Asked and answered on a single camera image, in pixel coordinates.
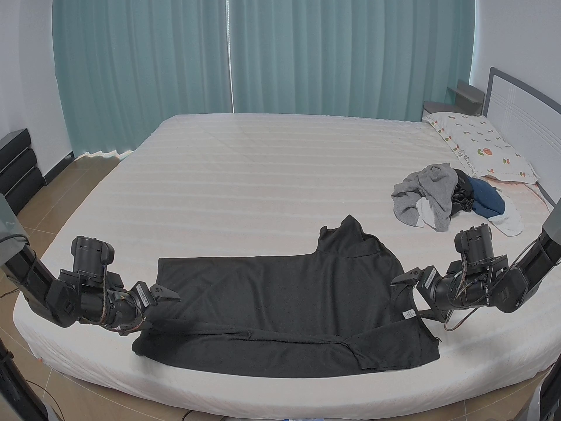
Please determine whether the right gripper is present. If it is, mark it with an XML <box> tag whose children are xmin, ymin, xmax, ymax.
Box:
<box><xmin>391</xmin><ymin>266</ymin><xmax>457</xmax><ymax>314</ymax></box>

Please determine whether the black chest of drawers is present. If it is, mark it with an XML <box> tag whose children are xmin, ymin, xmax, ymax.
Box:
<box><xmin>0</xmin><ymin>128</ymin><xmax>45</xmax><ymax>216</ymax></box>

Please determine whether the blue-green curtain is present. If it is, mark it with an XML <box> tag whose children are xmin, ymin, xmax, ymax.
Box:
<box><xmin>53</xmin><ymin>0</ymin><xmax>233</xmax><ymax>157</ymax></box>
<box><xmin>230</xmin><ymin>0</ymin><xmax>477</xmax><ymax>122</ymax></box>

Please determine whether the dark blue garment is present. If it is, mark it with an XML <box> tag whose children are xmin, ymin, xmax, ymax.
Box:
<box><xmin>469</xmin><ymin>177</ymin><xmax>505</xmax><ymax>218</ymax></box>

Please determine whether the bed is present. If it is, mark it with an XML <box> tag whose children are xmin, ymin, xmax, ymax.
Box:
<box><xmin>13</xmin><ymin>66</ymin><xmax>561</xmax><ymax>417</ymax></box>

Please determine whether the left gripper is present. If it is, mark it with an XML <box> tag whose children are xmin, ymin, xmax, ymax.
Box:
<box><xmin>116</xmin><ymin>281</ymin><xmax>181</xmax><ymax>326</ymax></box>

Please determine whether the black T-shirt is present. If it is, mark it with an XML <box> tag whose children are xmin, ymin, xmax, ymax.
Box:
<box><xmin>131</xmin><ymin>214</ymin><xmax>441</xmax><ymax>379</ymax></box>

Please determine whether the grey bedside table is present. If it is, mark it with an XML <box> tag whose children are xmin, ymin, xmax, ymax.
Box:
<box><xmin>423</xmin><ymin>79</ymin><xmax>485</xmax><ymax>115</ymax></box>

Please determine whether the grey garment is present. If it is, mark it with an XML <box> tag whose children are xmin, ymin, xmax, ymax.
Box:
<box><xmin>391</xmin><ymin>163</ymin><xmax>457</xmax><ymax>232</ymax></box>

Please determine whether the white garment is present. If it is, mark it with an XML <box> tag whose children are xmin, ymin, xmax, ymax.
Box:
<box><xmin>486</xmin><ymin>191</ymin><xmax>523</xmax><ymax>237</ymax></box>

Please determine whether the white printed pillow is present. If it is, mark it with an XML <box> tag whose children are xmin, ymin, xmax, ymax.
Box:
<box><xmin>423</xmin><ymin>111</ymin><xmax>541</xmax><ymax>186</ymax></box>

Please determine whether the black garment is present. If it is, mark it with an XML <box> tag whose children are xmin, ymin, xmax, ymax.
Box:
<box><xmin>451</xmin><ymin>169</ymin><xmax>477</xmax><ymax>214</ymax></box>

